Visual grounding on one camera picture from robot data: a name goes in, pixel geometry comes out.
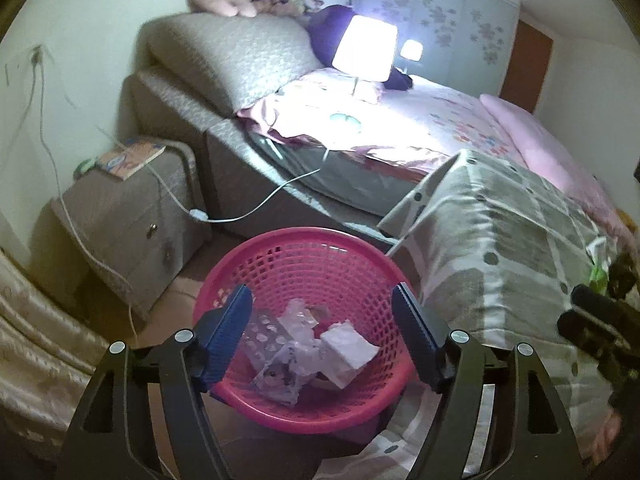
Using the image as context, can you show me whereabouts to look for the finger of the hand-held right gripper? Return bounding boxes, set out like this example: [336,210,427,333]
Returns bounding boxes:
[557,284,631,361]

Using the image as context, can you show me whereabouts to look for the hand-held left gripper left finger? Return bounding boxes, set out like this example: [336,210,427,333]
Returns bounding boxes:
[55,284,253,480]

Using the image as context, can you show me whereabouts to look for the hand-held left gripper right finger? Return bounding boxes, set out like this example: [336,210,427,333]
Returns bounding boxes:
[391,282,586,480]

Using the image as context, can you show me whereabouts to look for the silver blister pack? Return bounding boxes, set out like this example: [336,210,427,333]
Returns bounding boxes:
[242,309,288,368]

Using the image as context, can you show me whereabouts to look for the green snack wrapper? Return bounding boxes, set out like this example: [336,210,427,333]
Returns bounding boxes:
[589,247,609,287]

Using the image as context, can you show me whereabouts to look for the dark brown wrapper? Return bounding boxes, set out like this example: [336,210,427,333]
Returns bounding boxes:
[607,252,640,303]

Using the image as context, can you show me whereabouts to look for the paper trash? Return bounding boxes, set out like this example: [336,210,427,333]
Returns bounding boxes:
[251,342,323,407]

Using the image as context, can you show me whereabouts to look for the white tissue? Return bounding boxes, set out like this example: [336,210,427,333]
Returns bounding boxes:
[319,321,379,390]

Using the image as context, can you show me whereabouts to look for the clear plastic wrapper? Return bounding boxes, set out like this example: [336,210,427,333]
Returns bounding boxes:
[277,299,323,356]

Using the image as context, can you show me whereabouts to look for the pink plastic mesh basket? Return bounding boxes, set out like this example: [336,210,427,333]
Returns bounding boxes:
[192,226,423,435]

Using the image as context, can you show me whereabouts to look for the grey checked blanket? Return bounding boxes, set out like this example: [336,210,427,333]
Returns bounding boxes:
[310,149,640,480]

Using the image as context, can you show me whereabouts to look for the brown nightstand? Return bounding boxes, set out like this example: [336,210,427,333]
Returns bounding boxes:
[50,141,211,321]

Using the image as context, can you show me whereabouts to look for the beige quilted cloth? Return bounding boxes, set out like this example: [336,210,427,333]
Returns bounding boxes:
[0,250,113,441]

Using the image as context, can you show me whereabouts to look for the pink quilt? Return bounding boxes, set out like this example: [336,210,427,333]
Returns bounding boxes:
[480,92,640,246]

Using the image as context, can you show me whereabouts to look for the colourful book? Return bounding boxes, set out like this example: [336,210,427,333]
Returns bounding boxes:
[95,136,167,181]

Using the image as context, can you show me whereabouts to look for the pink flowered bedsheet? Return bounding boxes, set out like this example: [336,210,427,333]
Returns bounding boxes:
[235,67,526,171]

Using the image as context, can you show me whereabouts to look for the brown wooden door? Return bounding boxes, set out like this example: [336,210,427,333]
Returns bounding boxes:
[500,20,555,113]

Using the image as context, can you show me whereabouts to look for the grey headboard cushion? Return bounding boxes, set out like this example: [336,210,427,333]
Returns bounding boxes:
[145,12,326,116]

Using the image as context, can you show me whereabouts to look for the white table lamp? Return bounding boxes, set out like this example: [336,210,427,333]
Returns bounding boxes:
[330,14,400,131]

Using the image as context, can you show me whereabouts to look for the flowered sliding door wardrobe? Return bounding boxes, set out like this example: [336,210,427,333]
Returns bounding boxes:
[361,0,521,96]

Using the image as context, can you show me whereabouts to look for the dark purple plush toy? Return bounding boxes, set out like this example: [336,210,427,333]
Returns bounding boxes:
[305,5,413,91]

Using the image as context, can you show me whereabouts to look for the small plush doll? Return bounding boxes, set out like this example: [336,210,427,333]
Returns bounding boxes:
[272,0,322,15]

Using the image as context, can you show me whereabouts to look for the white lamp cable with switch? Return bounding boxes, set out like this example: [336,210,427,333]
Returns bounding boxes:
[97,127,332,223]

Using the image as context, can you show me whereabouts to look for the grey upholstered bed frame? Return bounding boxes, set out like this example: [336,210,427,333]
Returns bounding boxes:
[122,67,406,256]

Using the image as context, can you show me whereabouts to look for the white wall cable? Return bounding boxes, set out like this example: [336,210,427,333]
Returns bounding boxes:
[30,50,138,338]

